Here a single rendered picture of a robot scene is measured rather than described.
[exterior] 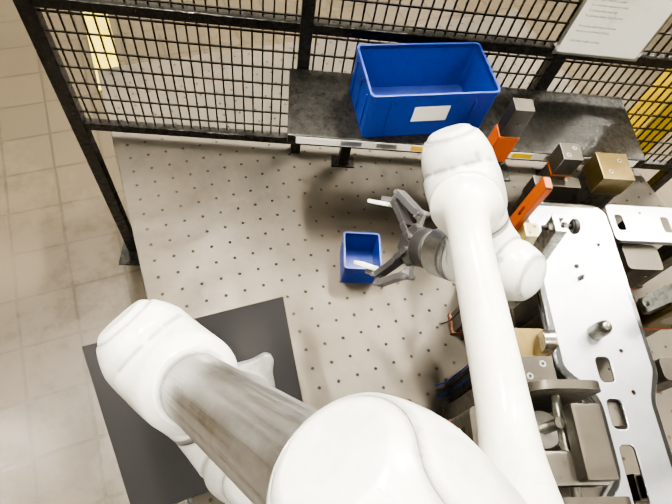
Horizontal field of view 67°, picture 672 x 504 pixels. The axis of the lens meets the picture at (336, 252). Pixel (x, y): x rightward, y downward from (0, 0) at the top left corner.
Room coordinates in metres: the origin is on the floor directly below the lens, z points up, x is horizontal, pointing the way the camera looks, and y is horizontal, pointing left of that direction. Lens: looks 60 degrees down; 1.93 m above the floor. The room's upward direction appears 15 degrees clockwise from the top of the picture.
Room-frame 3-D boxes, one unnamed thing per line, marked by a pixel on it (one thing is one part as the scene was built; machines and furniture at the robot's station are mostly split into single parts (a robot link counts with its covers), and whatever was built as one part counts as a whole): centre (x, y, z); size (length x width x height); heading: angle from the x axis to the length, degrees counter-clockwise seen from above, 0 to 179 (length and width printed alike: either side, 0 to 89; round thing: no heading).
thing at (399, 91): (0.97, -0.09, 1.10); 0.30 x 0.17 x 0.13; 114
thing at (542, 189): (0.69, -0.36, 0.95); 0.03 x 0.01 x 0.50; 15
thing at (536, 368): (0.34, -0.39, 0.91); 0.07 x 0.05 x 0.42; 105
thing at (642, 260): (0.75, -0.71, 0.84); 0.12 x 0.07 x 0.28; 105
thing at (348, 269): (0.68, -0.07, 0.74); 0.11 x 0.10 x 0.09; 15
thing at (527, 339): (0.41, -0.38, 0.88); 0.11 x 0.07 x 0.37; 105
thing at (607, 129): (1.00, -0.23, 1.01); 0.90 x 0.22 x 0.03; 105
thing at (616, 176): (0.93, -0.59, 0.88); 0.08 x 0.08 x 0.36; 15
